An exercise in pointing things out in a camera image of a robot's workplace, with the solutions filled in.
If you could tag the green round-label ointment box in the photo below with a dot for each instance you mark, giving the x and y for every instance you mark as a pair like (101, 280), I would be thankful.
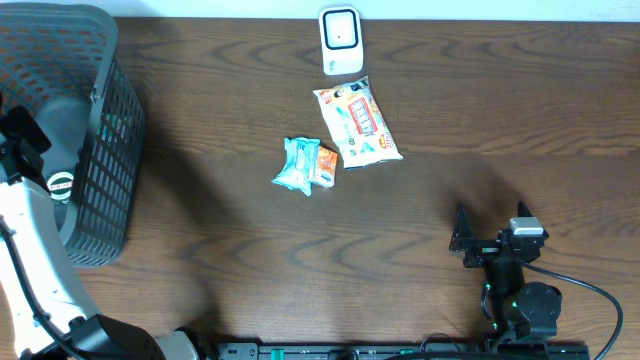
(60, 186)

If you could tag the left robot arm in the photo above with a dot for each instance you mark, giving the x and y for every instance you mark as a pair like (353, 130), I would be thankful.
(53, 315)

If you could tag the grey plastic mesh basket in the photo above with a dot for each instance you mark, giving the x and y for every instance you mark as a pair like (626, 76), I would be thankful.
(60, 63)

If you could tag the small orange snack packet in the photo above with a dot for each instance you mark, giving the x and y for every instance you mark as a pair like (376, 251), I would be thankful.
(325, 168)

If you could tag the teal wet wipes pack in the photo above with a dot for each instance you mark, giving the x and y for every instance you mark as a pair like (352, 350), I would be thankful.
(300, 162)

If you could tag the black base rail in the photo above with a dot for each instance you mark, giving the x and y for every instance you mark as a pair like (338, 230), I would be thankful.
(431, 350)

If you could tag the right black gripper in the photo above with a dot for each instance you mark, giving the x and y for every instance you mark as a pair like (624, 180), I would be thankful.
(463, 238)

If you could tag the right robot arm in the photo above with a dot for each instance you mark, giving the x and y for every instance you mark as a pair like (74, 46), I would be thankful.
(522, 311)

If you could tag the white barcode scanner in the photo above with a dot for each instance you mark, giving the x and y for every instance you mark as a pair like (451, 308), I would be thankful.
(341, 40)

